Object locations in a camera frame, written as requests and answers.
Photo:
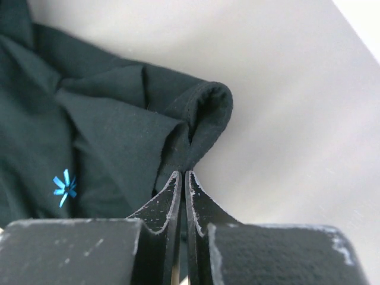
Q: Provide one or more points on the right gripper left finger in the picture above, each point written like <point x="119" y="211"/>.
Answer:
<point x="140" y="249"/>

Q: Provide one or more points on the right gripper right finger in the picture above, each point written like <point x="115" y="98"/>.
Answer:
<point x="222" y="250"/>

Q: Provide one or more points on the black t-shirt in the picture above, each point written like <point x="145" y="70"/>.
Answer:
<point x="86" y="134"/>

